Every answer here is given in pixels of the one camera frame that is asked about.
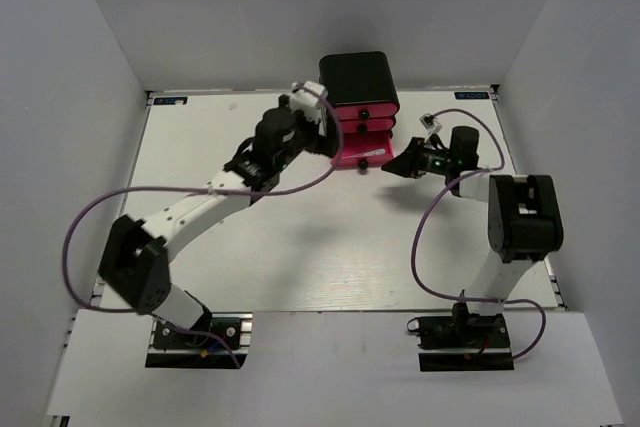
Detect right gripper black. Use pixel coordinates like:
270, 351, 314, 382
382, 136, 456, 179

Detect pink drawer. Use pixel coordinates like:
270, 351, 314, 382
341, 117, 396, 134
332, 131, 394, 169
335, 103, 399, 121

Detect light blue clip pen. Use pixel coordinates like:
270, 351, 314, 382
347, 148, 386, 159

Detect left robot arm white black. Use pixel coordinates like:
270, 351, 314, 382
99, 107, 343, 346

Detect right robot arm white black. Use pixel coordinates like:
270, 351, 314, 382
382, 126, 564, 346

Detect black drawer cabinet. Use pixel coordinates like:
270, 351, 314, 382
319, 51, 399, 107

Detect right blue table sticker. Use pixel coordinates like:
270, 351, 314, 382
454, 91, 491, 100

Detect blue table sticker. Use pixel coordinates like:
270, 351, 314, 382
153, 96, 188, 106
454, 91, 491, 100

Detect left blue table sticker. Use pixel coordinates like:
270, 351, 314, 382
153, 96, 188, 106

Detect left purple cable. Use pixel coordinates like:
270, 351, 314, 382
63, 80, 346, 368

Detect purple cable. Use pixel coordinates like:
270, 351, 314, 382
412, 109, 547, 359
63, 80, 346, 368

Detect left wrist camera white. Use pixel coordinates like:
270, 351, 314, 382
287, 81, 328, 125

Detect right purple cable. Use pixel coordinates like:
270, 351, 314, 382
412, 109, 547, 359

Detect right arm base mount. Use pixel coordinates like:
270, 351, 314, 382
406, 314, 514, 373

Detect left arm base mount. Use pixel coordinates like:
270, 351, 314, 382
145, 313, 253, 370

